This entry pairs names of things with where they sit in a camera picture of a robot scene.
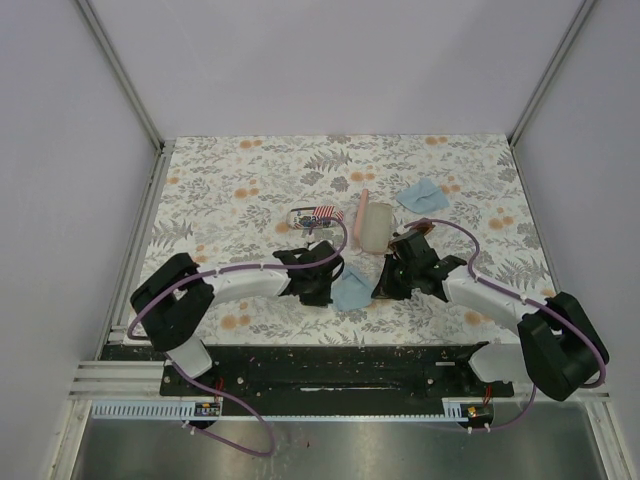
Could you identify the aluminium frame post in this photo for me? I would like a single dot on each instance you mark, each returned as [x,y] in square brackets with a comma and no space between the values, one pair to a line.
[99,33]
[552,69]

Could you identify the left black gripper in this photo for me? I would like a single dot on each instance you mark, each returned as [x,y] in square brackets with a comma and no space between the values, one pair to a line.
[321,300]

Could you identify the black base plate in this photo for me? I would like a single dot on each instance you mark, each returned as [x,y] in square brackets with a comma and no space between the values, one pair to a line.
[425,371]

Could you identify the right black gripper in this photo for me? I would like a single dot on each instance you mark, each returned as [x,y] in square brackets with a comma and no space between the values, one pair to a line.
[385,288]

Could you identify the flag pattern glasses case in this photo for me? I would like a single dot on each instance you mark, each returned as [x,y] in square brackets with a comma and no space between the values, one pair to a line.
[323,216]

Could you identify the blue cleaning cloth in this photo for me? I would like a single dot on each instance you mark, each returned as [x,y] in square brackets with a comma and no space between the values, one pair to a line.
[424,197]
[352,291]

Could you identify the brown sunglasses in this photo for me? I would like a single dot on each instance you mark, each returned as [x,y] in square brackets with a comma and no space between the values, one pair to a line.
[414,237]

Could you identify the pink glasses case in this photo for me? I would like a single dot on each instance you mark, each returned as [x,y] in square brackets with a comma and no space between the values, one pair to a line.
[373,225]

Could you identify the left aluminium frame post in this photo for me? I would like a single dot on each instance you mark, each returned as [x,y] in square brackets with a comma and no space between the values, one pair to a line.
[99,33]

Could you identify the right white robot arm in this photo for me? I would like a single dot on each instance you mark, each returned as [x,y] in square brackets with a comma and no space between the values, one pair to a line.
[558,349]

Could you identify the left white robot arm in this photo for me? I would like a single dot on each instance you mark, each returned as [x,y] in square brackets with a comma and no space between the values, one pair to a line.
[172,302]

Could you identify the right aluminium frame post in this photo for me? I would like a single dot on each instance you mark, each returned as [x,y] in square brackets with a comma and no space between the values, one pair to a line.
[552,69]

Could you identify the white cable duct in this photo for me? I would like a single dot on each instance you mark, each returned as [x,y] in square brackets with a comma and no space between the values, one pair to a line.
[441,411]

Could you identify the floral table mat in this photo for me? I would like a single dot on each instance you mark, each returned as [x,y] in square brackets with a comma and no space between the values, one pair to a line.
[225,200]

